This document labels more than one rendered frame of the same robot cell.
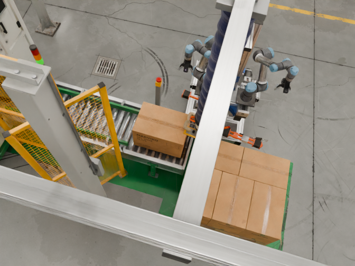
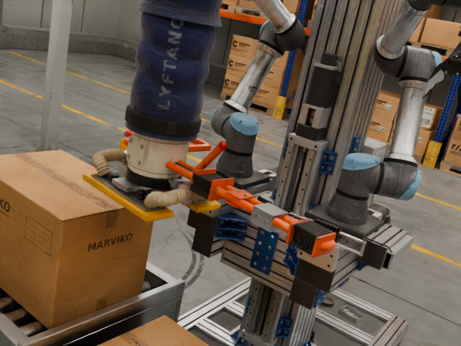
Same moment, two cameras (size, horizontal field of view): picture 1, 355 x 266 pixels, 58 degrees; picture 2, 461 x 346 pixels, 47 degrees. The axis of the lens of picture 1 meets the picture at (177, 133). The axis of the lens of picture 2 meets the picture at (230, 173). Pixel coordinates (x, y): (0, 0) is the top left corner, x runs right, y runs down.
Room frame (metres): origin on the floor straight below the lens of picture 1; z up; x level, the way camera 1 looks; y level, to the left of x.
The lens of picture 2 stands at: (0.39, -1.20, 1.65)
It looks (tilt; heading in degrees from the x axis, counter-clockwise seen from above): 17 degrees down; 28
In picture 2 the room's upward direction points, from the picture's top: 12 degrees clockwise
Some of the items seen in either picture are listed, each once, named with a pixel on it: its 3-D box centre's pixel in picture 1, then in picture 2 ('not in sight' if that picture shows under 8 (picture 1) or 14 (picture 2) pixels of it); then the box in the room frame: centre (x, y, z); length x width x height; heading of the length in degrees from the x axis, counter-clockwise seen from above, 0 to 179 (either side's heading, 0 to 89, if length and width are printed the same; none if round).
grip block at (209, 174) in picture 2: (225, 131); (212, 184); (1.59, -0.50, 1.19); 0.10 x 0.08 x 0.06; 167
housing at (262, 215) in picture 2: (244, 139); (269, 217); (1.54, -0.71, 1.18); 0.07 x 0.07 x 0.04; 77
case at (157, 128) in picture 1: (162, 130); (56, 228); (1.70, 0.19, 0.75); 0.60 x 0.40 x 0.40; 83
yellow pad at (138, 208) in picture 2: (199, 134); (126, 189); (1.56, -0.24, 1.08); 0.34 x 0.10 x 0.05; 77
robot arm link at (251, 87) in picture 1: (250, 88); (360, 173); (2.18, -0.74, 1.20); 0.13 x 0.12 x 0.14; 117
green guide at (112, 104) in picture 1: (82, 93); not in sight; (2.10, 1.30, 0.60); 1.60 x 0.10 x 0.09; 83
